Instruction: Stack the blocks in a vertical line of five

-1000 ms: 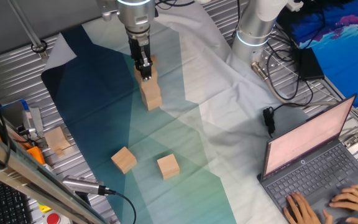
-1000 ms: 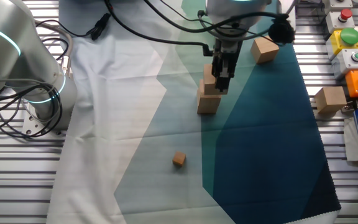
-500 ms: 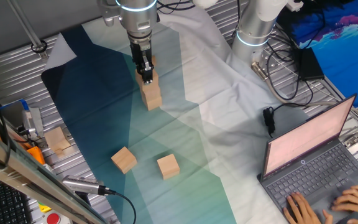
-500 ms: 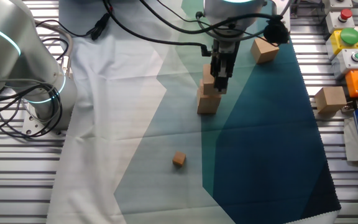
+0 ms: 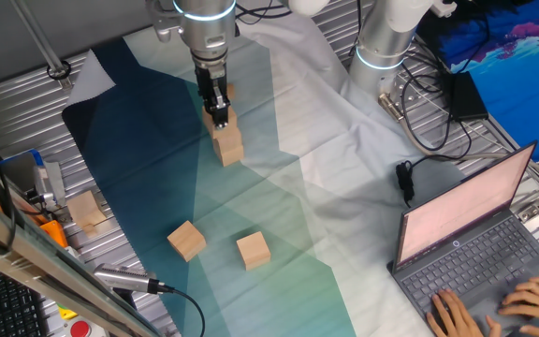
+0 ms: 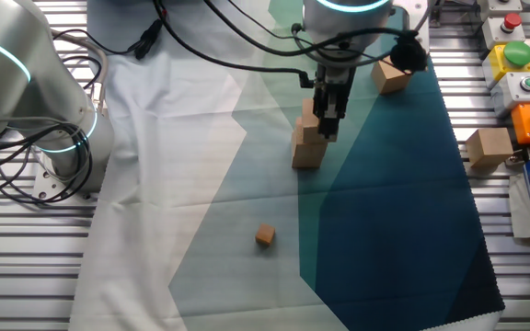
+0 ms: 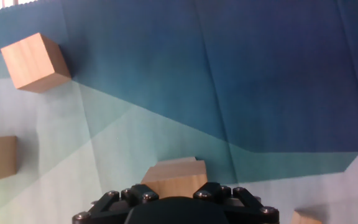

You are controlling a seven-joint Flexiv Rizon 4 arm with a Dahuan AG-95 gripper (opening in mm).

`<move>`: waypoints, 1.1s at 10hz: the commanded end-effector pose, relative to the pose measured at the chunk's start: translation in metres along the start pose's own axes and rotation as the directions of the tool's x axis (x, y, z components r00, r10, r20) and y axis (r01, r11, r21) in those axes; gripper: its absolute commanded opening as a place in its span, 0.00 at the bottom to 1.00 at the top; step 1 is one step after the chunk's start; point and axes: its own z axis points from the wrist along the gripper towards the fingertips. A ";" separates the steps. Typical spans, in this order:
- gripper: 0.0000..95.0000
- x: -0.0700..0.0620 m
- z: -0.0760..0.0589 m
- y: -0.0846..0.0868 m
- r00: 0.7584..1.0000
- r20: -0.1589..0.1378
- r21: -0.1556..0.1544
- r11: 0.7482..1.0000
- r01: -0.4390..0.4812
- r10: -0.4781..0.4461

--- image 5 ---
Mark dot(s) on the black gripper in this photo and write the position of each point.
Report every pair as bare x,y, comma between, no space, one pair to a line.
209,79

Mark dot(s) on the wooden cube block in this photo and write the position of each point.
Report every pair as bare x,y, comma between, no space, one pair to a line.
253,251
83,208
231,158
229,140
233,121
186,241

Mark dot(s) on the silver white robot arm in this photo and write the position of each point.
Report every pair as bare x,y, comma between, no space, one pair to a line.
208,28

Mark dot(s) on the person's left hand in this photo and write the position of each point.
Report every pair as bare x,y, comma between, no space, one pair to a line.
466,327

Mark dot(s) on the small wooden cube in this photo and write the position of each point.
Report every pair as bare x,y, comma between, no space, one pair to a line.
231,92

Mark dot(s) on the blue green white cloth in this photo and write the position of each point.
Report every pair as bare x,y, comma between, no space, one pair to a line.
148,140

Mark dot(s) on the silver cylindrical device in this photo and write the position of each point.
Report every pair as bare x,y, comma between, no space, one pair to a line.
124,278

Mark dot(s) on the grey metal pole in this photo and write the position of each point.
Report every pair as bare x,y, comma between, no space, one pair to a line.
35,35

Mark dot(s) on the orange button box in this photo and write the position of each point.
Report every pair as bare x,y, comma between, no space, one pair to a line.
55,233

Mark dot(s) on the black power adapter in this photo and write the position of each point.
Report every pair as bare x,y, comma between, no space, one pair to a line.
467,98

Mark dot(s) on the grey box red button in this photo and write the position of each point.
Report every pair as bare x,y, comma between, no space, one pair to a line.
80,329

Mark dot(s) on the grey laptop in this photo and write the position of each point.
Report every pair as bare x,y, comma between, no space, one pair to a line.
461,206

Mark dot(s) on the black keyboard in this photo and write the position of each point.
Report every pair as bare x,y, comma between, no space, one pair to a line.
7,306

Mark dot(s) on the blue illustrated mat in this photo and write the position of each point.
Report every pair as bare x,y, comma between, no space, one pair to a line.
527,79

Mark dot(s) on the silver camera mount bracket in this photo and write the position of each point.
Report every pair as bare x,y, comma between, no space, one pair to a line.
164,28

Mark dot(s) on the aluminium frame beam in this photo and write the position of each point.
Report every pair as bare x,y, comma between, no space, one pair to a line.
40,262

